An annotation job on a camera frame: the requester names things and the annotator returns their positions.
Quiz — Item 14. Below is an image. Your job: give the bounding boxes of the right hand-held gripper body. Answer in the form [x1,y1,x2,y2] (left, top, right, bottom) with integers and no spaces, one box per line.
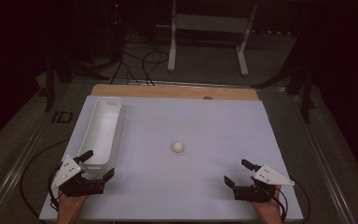
[232,164,296,203]

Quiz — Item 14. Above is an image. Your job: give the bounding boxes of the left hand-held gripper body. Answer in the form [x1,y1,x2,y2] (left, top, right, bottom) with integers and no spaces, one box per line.
[50,155,106,198]

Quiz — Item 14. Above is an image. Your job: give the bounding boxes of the white plastic bin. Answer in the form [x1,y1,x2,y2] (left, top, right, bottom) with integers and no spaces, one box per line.
[77,96,126,181]

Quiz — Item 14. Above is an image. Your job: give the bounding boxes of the white ball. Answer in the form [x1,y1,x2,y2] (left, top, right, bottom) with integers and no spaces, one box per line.
[171,140,186,154]

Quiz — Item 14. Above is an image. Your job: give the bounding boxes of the person's right hand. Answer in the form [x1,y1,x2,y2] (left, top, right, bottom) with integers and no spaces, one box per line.
[250,185,283,224]

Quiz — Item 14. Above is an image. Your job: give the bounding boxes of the person's left hand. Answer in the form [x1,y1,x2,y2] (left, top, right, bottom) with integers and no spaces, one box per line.
[57,188,90,224]

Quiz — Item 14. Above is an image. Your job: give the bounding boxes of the white table mat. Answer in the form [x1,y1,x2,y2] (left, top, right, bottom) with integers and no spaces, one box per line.
[38,94,305,222]

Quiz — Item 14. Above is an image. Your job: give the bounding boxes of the black tripod stand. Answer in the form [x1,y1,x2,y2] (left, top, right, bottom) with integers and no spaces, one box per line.
[44,52,110,113]
[251,59,319,125]

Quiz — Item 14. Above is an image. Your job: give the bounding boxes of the wooden table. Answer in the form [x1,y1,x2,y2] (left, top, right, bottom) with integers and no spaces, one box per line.
[90,83,260,102]

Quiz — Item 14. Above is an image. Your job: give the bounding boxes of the white metal stand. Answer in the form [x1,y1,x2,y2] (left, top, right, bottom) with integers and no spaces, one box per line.
[167,0,259,77]

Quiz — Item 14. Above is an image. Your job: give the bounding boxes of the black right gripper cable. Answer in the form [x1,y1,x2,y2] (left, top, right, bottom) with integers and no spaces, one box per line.
[271,176,311,224]

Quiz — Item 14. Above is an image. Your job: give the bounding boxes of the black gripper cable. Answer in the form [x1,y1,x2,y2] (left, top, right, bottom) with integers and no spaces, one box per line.
[271,176,311,224]
[20,138,71,219]

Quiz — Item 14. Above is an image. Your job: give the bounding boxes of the black rectangular floor bracket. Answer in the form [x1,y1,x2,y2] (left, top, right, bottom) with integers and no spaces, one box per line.
[51,110,75,124]

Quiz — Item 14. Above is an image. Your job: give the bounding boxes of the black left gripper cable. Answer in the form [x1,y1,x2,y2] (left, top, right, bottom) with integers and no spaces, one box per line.
[20,138,71,219]

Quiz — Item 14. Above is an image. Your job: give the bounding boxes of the metal floor rail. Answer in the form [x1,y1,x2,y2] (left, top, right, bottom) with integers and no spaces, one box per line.
[287,88,358,224]
[0,78,76,224]

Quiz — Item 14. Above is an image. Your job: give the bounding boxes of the black floor cables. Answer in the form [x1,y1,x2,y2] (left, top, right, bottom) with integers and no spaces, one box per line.
[110,46,170,87]

